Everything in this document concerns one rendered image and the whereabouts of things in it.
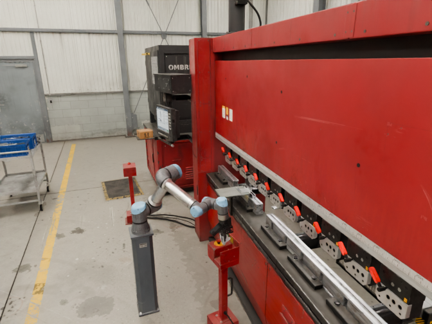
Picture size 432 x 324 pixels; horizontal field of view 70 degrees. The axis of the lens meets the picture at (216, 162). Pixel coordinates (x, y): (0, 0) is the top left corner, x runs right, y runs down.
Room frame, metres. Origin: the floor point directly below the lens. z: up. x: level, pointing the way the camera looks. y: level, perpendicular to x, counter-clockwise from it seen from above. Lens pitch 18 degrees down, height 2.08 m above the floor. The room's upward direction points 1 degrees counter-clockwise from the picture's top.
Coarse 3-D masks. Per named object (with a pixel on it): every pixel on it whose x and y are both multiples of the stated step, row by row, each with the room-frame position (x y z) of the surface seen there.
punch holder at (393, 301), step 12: (384, 276) 1.06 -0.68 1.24; (396, 276) 1.01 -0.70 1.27; (396, 288) 1.00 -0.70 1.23; (408, 288) 0.95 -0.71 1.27; (384, 300) 1.03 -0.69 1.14; (396, 300) 0.99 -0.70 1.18; (408, 300) 0.95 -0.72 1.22; (420, 300) 0.96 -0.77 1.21; (396, 312) 0.98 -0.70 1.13; (408, 312) 0.94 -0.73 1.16; (420, 312) 0.97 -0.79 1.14
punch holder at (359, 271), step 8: (352, 248) 1.24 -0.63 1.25; (360, 248) 1.20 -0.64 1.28; (352, 256) 1.23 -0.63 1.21; (360, 256) 1.19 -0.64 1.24; (368, 256) 1.15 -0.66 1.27; (344, 264) 1.27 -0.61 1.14; (352, 264) 1.22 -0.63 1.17; (360, 264) 1.18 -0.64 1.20; (368, 264) 1.14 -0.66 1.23; (376, 264) 1.14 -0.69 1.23; (352, 272) 1.22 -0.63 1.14; (360, 272) 1.17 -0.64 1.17; (368, 272) 1.14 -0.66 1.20; (360, 280) 1.17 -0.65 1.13; (368, 280) 1.13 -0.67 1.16
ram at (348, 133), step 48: (240, 96) 2.63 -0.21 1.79; (288, 96) 1.88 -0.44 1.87; (336, 96) 1.46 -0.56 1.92; (384, 96) 1.20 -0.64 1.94; (240, 144) 2.61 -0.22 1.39; (288, 144) 1.85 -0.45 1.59; (336, 144) 1.43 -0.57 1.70; (384, 144) 1.16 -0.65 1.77; (336, 192) 1.39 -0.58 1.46; (384, 192) 1.13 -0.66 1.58; (384, 240) 1.09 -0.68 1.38
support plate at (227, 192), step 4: (220, 188) 2.55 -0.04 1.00; (224, 188) 2.55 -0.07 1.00; (228, 188) 2.55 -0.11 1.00; (232, 188) 2.55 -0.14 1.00; (240, 188) 2.55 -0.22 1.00; (220, 192) 2.47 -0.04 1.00; (224, 192) 2.46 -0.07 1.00; (228, 192) 2.46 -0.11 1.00; (232, 192) 2.46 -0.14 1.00; (236, 192) 2.46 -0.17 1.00; (248, 192) 2.46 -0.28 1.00; (220, 196) 2.39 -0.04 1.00; (224, 196) 2.38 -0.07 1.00; (228, 196) 2.39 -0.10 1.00; (232, 196) 2.40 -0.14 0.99
